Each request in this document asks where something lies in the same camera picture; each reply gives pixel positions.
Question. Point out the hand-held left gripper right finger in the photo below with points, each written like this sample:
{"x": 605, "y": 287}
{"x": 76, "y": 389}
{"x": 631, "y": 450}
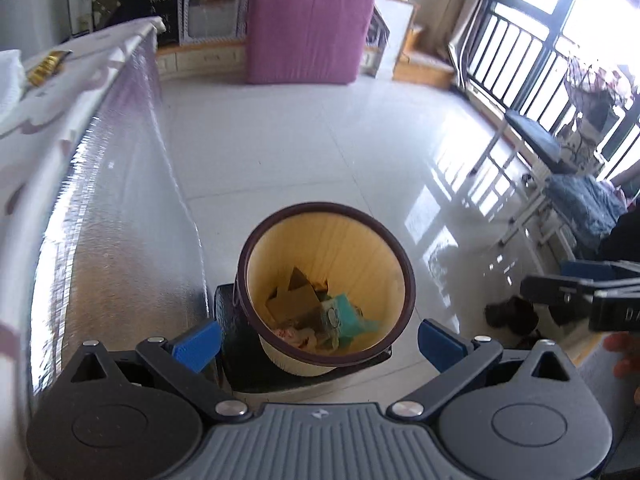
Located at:
{"x": 440, "y": 345}

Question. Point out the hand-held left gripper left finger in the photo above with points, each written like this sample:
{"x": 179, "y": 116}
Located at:
{"x": 197, "y": 344}

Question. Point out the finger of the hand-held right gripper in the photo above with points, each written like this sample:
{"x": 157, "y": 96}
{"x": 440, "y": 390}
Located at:
{"x": 555, "y": 291}
{"x": 590, "y": 270}

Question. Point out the teal plastic bag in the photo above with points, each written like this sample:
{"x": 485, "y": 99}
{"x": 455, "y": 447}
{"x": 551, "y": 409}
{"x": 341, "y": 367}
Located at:
{"x": 347, "y": 317}

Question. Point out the white red printed plastic bag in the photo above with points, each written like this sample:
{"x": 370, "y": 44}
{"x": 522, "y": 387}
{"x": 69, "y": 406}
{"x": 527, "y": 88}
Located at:
{"x": 295, "y": 336}

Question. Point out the brown cardboard box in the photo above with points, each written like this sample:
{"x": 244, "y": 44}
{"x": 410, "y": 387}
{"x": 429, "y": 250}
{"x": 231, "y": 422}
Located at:
{"x": 292, "y": 302}

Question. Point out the yellow plastic waste bin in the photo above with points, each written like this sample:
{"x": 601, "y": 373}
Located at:
{"x": 320, "y": 245}

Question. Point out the gold foil wrapper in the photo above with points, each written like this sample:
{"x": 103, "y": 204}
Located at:
{"x": 47, "y": 67}

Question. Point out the person's right hand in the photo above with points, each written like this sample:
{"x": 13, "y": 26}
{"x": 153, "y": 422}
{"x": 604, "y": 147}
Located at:
{"x": 627, "y": 355}

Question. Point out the dark clothing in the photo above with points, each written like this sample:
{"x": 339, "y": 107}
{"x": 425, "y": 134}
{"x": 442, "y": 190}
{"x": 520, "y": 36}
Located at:
{"x": 622, "y": 240}

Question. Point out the black slipper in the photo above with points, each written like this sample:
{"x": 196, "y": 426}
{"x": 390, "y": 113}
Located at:
{"x": 510, "y": 315}

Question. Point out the blue denim cloth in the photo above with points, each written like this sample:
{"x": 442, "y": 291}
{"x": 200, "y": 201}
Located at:
{"x": 585, "y": 205}

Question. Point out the grey cloth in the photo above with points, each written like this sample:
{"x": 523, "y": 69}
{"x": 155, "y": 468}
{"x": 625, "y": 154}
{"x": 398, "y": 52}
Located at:
{"x": 595, "y": 380}

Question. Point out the cartoon print tote bag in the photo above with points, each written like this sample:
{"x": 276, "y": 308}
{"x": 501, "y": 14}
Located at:
{"x": 575, "y": 142}

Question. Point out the white chair dark cushion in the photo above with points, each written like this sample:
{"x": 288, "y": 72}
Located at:
{"x": 540, "y": 135}

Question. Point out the silver foil table skirt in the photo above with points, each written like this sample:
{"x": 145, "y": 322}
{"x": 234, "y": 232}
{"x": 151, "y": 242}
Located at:
{"x": 115, "y": 200}

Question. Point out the black framed balcony window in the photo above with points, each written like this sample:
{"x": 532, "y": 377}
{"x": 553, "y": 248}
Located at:
{"x": 547, "y": 22}

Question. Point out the wooden staircase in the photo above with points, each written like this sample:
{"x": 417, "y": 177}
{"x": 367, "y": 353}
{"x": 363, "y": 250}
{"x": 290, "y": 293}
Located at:
{"x": 420, "y": 67}

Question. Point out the cream low drawer cabinet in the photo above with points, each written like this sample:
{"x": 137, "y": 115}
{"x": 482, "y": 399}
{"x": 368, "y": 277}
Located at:
{"x": 200, "y": 60}

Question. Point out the beige curtain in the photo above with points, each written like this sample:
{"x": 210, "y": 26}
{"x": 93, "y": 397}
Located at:
{"x": 475, "y": 10}

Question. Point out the white perforated metal cabinet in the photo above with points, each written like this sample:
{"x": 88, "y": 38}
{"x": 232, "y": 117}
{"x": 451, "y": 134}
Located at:
{"x": 212, "y": 15}

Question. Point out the pink folded mattress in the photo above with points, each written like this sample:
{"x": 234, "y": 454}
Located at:
{"x": 305, "y": 25}

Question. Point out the black letter board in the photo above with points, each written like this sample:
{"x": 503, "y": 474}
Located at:
{"x": 150, "y": 5}

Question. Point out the white metal frame chair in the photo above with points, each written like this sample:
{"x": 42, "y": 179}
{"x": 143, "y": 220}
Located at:
{"x": 545, "y": 232}

